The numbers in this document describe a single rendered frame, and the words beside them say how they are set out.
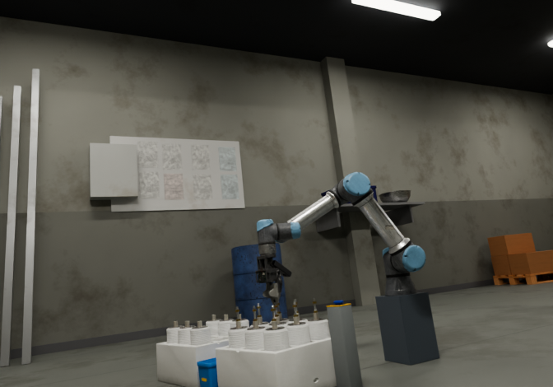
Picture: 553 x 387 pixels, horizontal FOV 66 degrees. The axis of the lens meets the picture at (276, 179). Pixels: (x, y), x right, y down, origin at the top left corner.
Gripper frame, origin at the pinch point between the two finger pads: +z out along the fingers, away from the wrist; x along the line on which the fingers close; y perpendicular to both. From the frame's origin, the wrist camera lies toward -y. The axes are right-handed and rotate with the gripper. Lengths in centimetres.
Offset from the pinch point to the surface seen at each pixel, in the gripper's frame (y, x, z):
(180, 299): -106, -273, 1
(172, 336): 16, -64, 13
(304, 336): 1.8, 16.5, 13.7
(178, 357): 20, -52, 22
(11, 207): 49, -280, -95
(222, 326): -7, -53, 12
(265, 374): 20.2, 12.8, 24.0
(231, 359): 20.1, -7.8, 20.1
